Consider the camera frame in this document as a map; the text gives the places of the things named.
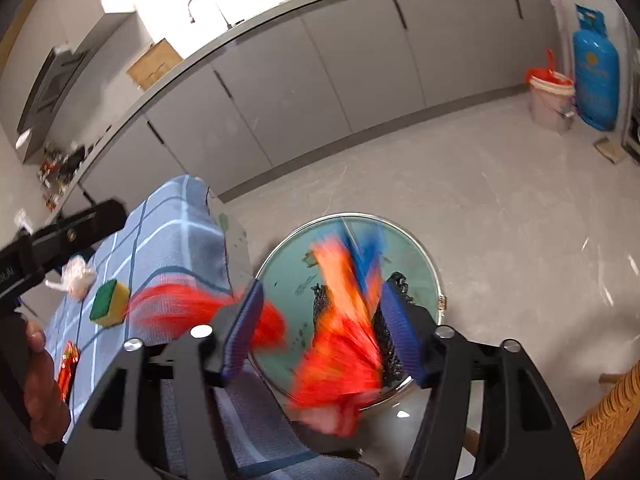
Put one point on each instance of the person's left hand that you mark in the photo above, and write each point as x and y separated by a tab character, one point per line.
45	390

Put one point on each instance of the clear crumpled plastic bag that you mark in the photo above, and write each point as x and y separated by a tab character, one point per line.
75	280

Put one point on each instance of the black mesh net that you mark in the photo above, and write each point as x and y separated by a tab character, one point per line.
322	307

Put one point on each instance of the spice rack with bottles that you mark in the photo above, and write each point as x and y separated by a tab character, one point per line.
60	172

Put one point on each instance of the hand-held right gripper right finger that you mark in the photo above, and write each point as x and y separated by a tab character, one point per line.
405	335

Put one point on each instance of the blue checked tablecloth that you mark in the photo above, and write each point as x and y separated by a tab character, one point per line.
165	230

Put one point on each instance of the wicker chair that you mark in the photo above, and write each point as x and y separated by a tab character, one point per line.
602	420

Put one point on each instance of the green metal bucket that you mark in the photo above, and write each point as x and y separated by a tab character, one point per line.
295	270

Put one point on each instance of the dark kitchen faucet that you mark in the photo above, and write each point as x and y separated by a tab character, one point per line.
220	12

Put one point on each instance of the pink bucket with red liner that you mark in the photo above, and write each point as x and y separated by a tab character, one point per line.
550	100

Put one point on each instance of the yellow green sponge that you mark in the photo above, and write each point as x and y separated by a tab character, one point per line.
109	305

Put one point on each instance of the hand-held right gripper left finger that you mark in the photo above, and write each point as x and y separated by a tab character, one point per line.
240	332

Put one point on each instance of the cardboard piece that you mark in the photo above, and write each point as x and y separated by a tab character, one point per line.
611	151

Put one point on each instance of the red snack wrapper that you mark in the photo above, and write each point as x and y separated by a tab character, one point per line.
68	370

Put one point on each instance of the wooden cutting board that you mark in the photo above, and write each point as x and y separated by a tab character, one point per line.
155	64

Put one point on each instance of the red printed plastic bag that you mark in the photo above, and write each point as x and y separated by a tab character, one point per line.
335	370

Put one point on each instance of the blue gas cylinder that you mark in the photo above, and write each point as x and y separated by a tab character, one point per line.
595	75

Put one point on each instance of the grey base cabinets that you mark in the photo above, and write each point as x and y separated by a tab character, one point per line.
325	90

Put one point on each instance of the blue orange snack wrapper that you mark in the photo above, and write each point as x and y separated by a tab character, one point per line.
367	265

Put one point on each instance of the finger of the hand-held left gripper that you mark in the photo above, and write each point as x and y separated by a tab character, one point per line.
80	232

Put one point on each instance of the black range hood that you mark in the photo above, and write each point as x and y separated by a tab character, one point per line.
52	87

